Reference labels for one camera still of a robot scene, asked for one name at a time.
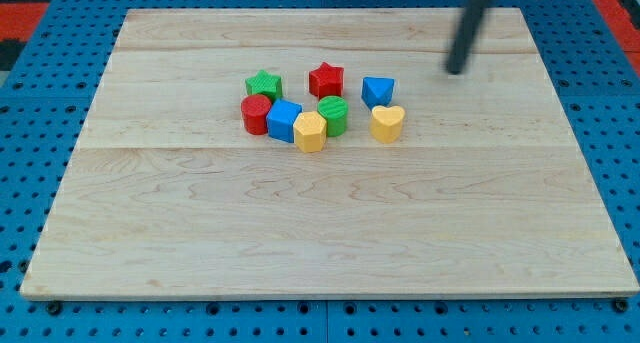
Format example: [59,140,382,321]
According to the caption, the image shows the yellow heart block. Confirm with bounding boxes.
[369,105,406,144]

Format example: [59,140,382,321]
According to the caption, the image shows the yellow hexagon block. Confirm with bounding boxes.
[293,111,327,153]

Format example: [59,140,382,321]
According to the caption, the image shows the green cylinder block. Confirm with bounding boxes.
[317,96,349,137]

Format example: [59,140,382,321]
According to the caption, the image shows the blue cube block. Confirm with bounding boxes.
[266,99,302,143]

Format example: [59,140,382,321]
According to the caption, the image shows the red star block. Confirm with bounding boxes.
[308,62,344,99]

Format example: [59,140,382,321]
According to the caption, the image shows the red cylinder block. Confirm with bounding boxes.
[240,94,272,135]

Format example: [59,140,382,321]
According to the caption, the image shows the blue triangle block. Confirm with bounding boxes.
[361,77,395,110]

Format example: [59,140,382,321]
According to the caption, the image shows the green star block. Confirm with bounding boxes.
[245,70,283,102]

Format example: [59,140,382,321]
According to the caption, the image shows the light wooden board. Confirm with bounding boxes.
[21,8,639,301]

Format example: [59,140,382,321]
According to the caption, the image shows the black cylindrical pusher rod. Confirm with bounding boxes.
[445,0,492,75]

